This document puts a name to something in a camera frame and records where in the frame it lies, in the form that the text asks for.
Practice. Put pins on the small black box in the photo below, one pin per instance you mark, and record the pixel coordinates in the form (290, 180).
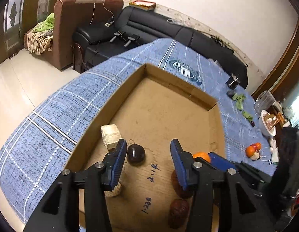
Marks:
(233, 81)

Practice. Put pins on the blue plaid tablecloth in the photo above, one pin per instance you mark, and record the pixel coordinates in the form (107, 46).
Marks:
(55, 125)

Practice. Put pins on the dark round mangosteen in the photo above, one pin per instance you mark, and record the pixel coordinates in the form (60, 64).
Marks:
(135, 155)

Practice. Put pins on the beige rectangular block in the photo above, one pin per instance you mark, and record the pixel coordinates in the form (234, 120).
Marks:
(110, 135)

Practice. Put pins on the orange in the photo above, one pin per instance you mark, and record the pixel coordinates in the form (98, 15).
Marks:
(203, 156)

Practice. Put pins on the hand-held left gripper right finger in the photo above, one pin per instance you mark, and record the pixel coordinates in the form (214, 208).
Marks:
(179, 164)

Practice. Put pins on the beige patterned blanket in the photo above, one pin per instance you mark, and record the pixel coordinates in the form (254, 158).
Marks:
(39, 42)

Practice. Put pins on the green leaf vegetable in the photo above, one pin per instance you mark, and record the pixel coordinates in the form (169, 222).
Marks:
(239, 99)

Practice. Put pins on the small green leaf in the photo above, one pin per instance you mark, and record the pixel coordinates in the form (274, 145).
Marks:
(247, 114)

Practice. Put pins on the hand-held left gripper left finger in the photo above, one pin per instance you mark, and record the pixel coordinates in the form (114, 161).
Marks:
(118, 158)

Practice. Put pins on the brown cardboard box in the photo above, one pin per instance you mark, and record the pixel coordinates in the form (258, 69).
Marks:
(159, 116)

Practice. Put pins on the white bowl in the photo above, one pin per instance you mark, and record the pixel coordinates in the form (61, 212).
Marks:
(267, 124)

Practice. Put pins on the brown armchair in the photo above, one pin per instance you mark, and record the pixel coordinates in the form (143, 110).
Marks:
(67, 29)

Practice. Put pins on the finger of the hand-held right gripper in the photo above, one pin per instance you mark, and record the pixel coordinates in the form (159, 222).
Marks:
(221, 160)
(250, 174)

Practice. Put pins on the black leather sofa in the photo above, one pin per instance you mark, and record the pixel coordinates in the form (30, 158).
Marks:
(151, 29)

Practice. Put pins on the red orange fruit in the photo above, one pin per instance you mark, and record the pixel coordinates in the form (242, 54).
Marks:
(252, 149)

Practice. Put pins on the white garlic bulb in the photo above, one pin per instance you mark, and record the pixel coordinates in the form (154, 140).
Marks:
(115, 190)

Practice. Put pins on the white mushroom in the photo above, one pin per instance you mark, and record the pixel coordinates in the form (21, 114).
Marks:
(254, 156)

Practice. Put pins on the brown wrinkled fruit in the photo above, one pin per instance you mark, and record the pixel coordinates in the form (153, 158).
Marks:
(179, 189)
(178, 213)

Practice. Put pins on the dark grey pebble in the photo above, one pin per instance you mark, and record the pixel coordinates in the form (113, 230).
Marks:
(229, 93)

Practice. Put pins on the wooden door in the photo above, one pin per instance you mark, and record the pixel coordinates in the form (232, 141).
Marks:
(13, 17)

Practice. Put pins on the clear glass jar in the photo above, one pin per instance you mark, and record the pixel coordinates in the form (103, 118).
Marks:
(264, 101)

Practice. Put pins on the green cloth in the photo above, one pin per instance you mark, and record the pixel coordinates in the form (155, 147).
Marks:
(45, 24)

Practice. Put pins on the red flat box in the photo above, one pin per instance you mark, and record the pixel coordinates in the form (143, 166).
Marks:
(142, 4)

